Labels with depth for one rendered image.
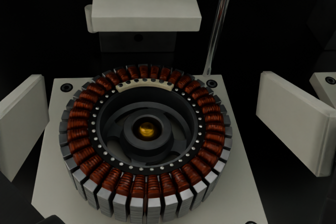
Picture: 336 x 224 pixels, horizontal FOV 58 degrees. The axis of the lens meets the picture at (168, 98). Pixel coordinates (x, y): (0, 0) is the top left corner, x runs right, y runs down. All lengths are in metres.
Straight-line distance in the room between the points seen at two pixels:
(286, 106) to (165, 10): 0.08
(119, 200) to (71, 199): 0.05
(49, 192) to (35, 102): 0.07
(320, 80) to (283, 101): 0.15
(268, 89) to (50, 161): 0.15
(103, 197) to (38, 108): 0.06
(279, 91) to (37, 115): 0.13
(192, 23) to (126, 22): 0.04
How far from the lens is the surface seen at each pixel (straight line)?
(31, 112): 0.16
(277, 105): 0.18
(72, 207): 0.21
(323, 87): 0.32
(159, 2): 0.18
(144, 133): 0.20
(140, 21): 0.17
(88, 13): 0.30
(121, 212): 0.19
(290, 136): 0.17
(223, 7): 0.24
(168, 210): 0.18
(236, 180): 0.23
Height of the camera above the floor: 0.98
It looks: 49 degrees down
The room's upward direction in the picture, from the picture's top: 7 degrees clockwise
